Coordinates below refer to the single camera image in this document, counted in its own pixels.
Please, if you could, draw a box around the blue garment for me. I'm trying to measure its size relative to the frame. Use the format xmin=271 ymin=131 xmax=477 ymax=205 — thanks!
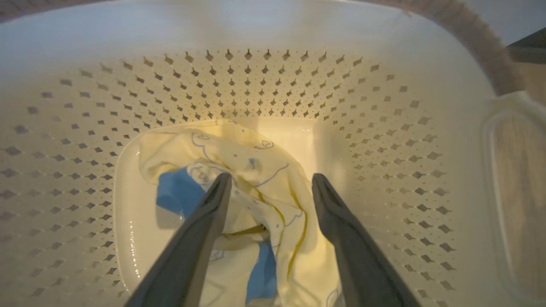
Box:
xmin=156 ymin=166 xmax=278 ymax=305

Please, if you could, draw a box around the pale yellow printed garment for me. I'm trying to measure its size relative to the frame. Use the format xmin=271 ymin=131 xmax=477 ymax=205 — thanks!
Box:
xmin=139 ymin=119 xmax=342 ymax=307

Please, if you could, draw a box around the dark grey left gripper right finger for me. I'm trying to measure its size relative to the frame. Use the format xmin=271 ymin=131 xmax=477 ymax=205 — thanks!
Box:
xmin=311 ymin=173 xmax=421 ymax=307

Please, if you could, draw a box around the cream perforated laundry basket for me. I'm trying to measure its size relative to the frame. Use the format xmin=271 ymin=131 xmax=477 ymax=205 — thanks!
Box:
xmin=0 ymin=0 xmax=546 ymax=307

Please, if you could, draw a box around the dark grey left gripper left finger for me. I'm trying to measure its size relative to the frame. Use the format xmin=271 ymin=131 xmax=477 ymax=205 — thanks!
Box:
xmin=126 ymin=173 xmax=233 ymax=307

